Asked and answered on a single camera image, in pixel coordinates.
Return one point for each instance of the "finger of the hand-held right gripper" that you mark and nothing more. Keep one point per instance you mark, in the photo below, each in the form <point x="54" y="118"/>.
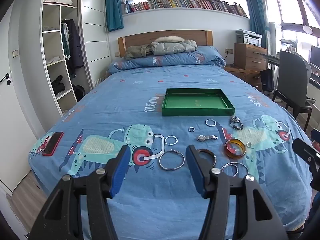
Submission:
<point x="303" y="150"/>

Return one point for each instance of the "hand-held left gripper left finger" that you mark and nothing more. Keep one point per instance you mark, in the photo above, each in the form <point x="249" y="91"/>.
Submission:
<point x="120" y="172"/>

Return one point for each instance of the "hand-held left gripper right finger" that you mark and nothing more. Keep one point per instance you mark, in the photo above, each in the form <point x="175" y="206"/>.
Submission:
<point x="196" y="172"/>

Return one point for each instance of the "dark brown bangle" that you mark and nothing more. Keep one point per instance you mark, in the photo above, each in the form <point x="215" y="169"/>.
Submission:
<point x="212" y="155"/>

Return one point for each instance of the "silver wristwatch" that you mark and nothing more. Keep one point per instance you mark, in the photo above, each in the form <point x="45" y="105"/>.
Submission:
<point x="201" y="138"/>

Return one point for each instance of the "wide amber bangle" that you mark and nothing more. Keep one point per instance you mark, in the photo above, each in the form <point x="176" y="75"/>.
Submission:
<point x="228" y="153"/>

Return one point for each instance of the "green tray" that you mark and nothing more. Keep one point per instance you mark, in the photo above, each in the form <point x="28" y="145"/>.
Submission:
<point x="197" y="111"/>

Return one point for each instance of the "red smartphone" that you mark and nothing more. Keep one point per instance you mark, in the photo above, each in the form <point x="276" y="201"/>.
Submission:
<point x="52" y="143"/>

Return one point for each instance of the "grey chair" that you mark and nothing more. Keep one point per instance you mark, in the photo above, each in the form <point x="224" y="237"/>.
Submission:
<point x="291" y="77"/>

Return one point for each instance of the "blue dinosaur print bed sheet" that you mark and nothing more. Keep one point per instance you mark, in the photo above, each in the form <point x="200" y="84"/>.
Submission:
<point x="150" y="100"/>

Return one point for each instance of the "black tote bag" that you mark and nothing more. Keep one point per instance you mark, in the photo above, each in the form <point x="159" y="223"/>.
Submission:
<point x="267" y="80"/>

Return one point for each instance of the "black bag on floor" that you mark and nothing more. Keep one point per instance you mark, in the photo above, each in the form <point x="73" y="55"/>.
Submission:
<point x="78" y="92"/>

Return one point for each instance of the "wooden nightstand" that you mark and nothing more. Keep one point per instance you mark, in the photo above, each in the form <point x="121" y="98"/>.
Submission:
<point x="246" y="76"/>

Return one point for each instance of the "computer monitor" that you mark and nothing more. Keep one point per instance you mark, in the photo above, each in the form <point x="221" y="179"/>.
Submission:
<point x="315" y="56"/>

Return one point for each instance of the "black clothes on shelf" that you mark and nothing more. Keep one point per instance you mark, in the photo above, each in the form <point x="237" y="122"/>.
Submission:
<point x="58" y="86"/>

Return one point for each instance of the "wooden drawer cabinet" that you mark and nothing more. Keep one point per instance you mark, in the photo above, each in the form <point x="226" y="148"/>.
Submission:
<point x="248" y="56"/>

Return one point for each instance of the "folded blue duvet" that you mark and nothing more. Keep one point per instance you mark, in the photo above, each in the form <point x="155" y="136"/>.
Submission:
<point x="175" y="60"/>

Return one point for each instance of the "white door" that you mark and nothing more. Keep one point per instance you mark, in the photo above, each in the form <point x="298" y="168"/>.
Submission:
<point x="17" y="117"/>

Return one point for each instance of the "olive fleece jacket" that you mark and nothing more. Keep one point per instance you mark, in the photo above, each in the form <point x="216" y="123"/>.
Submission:
<point x="136" y="51"/>

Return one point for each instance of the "white printer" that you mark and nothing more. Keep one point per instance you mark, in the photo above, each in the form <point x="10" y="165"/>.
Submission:
<point x="248" y="38"/>

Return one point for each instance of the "grey puffer jacket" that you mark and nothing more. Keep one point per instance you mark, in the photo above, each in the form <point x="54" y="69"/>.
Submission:
<point x="175" y="46"/>

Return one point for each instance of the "hanging dark jacket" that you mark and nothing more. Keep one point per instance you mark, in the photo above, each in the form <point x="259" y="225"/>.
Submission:
<point x="75" y="47"/>

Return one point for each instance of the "wooden headboard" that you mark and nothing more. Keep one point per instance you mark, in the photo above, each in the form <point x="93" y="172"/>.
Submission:
<point x="140" y="38"/>

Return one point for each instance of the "teal curtain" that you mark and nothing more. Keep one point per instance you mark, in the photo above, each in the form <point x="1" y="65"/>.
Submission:
<point x="257" y="17"/>
<point x="113" y="7"/>

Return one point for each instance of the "hanging green and white garment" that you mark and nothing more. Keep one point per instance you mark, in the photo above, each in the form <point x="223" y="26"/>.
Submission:
<point x="65" y="42"/>

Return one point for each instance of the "white wardrobe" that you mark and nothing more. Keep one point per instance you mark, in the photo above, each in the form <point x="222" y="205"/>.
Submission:
<point x="95" y="30"/>

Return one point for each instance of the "row of books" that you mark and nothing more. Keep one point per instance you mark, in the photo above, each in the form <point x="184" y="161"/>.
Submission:
<point x="185" y="2"/>

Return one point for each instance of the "wall power socket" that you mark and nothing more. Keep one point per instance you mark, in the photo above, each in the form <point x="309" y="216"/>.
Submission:
<point x="229" y="51"/>

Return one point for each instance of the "wall light switch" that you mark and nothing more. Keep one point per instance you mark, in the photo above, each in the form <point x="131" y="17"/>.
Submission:
<point x="15" y="53"/>

